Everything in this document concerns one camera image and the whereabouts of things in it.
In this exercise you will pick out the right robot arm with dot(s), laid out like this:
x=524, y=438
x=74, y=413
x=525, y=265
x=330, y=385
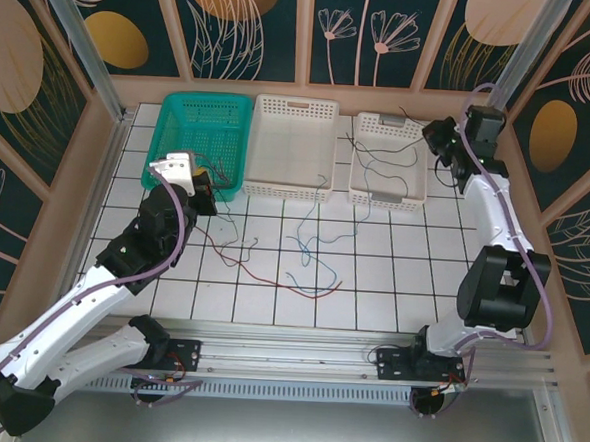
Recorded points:
x=495, y=218

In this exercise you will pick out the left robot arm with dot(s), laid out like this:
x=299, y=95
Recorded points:
x=101, y=354

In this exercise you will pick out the teal plastic basket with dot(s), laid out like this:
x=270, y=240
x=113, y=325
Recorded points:
x=200, y=125

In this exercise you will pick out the wide white plastic basket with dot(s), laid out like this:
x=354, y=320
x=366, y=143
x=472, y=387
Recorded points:
x=289, y=145

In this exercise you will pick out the small base circuit board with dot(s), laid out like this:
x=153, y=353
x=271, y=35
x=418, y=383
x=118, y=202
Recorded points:
x=452, y=388
x=157, y=379

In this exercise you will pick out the grey metal sheet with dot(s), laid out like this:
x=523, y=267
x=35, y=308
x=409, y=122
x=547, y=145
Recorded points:
x=287, y=431

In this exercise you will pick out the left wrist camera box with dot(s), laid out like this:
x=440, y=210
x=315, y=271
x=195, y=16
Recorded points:
x=175, y=171

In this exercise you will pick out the aluminium side rail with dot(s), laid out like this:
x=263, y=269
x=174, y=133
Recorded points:
x=107, y=169

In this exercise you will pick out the aluminium corner post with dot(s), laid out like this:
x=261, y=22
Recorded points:
x=77, y=32
x=528, y=50

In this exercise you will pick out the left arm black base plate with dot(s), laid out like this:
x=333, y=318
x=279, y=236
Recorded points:
x=186, y=354

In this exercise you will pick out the aluminium front rail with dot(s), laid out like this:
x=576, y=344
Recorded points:
x=292, y=353

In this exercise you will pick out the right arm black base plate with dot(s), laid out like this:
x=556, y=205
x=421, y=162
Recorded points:
x=391, y=364

